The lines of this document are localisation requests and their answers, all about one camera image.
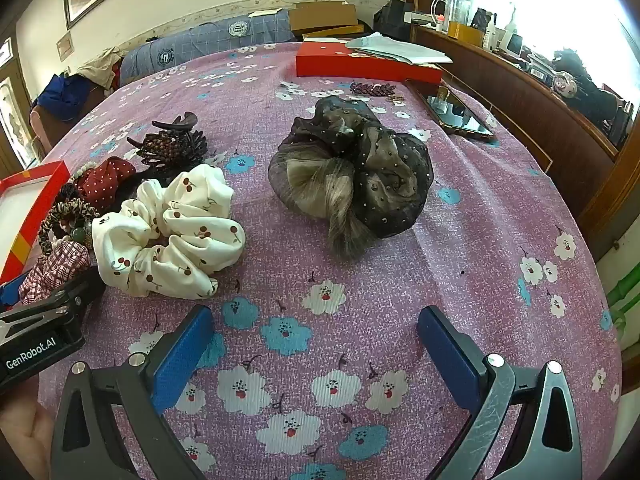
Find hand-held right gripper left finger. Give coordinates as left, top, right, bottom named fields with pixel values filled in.
left=50, top=304, right=216, bottom=480

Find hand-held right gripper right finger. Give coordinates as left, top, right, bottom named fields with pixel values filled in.
left=416, top=305, right=583, bottom=480

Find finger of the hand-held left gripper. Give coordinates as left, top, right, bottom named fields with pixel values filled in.
left=0, top=280, right=27, bottom=307
left=30, top=266, right=107, bottom=321

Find pink plaid scrunchie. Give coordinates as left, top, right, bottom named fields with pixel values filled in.
left=19, top=240, right=93, bottom=306

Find pale jade bead bracelet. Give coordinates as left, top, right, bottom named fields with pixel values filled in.
left=50, top=225, right=98, bottom=253

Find leopard print hair tie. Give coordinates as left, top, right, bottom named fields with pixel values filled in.
left=37, top=197, right=101, bottom=256

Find red shallow box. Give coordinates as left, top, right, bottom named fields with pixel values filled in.
left=0, top=160, right=71, bottom=286

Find white cherry print scrunchie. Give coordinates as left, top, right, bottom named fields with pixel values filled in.
left=91, top=162, right=246, bottom=298

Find grey dotted organza scrunchie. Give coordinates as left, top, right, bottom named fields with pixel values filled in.
left=267, top=96, right=435, bottom=261

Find person's left hand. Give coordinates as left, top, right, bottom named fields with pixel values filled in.
left=0, top=385, right=55, bottom=480

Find purple floral bedspread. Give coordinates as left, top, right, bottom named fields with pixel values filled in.
left=30, top=40, right=623, bottom=480

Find dark red dotted scrunchie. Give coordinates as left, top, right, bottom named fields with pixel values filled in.
left=75, top=156, right=138, bottom=211

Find dark brown hair claw clip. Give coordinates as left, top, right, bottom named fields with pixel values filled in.
left=126, top=110, right=208, bottom=181

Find brown armchair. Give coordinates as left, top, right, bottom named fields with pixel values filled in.
left=29, top=102, right=76, bottom=158

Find wooden glass door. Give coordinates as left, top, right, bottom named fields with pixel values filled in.
left=0, top=37, right=38, bottom=171

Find green pipe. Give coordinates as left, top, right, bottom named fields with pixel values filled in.
left=607, top=280, right=640, bottom=331

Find blue clothing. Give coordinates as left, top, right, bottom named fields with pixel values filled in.
left=37, top=72, right=98, bottom=123

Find beige clothing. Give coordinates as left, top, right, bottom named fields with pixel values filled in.
left=77, top=47, right=123, bottom=88

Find black smartphone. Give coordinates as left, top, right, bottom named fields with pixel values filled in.
left=417, top=85, right=496, bottom=137

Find wooden cabinet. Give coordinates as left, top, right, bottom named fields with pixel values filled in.
left=410, top=25, right=621, bottom=221

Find blue plaid quilt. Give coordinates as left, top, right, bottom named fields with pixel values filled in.
left=120, top=7, right=296, bottom=83

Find brown leaf hair clip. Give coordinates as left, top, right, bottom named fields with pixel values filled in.
left=349, top=81, right=396, bottom=97

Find dark fluffy item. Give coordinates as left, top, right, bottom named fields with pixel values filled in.
left=552, top=47, right=621, bottom=126

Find red box lid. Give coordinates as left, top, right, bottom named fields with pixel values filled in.
left=295, top=40, right=443, bottom=85

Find white papers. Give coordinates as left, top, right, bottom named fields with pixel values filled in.
left=345, top=31, right=453, bottom=67

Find orange box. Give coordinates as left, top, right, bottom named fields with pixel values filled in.
left=446, top=20, right=486, bottom=46

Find black bag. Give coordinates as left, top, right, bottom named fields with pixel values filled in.
left=374, top=0, right=416, bottom=41

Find clear plastic pitcher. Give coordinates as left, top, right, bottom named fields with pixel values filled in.
left=431, top=0, right=472, bottom=26

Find brown cardboard box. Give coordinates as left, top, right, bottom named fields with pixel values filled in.
left=287, top=1, right=361, bottom=41

